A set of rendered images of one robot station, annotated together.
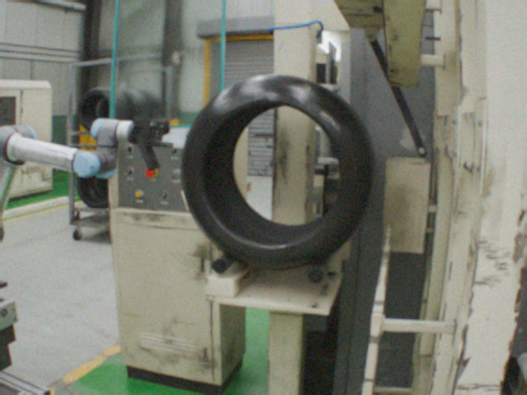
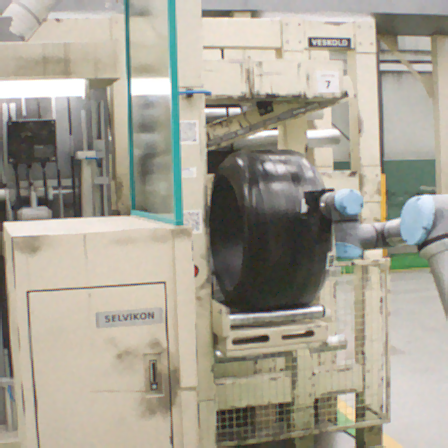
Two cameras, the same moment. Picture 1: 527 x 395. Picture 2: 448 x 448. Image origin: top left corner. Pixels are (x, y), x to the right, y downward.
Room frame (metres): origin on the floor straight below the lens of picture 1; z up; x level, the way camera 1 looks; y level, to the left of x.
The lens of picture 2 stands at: (3.14, 2.33, 1.40)
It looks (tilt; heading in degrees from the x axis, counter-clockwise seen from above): 4 degrees down; 238
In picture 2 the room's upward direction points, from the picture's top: 2 degrees counter-clockwise
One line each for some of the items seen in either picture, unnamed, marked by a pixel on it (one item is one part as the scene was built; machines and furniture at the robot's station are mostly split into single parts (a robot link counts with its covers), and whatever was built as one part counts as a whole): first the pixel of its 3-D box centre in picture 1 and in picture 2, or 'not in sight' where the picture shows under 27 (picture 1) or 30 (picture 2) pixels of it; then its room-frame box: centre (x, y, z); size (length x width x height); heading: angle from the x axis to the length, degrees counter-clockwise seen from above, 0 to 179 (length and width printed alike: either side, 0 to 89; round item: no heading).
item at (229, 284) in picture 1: (237, 270); (273, 334); (1.57, 0.08, 0.83); 0.36 x 0.09 x 0.06; 165
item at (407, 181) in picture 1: (405, 203); not in sight; (1.65, -0.48, 1.05); 0.20 x 0.15 x 0.30; 165
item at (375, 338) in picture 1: (373, 368); (289, 353); (1.23, -0.32, 0.65); 0.90 x 0.02 x 0.70; 165
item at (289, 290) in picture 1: (279, 286); (260, 338); (1.54, -0.06, 0.80); 0.37 x 0.36 x 0.02; 75
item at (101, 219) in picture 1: (120, 148); not in sight; (5.50, 1.61, 0.96); 1.36 x 0.71 x 1.92; 160
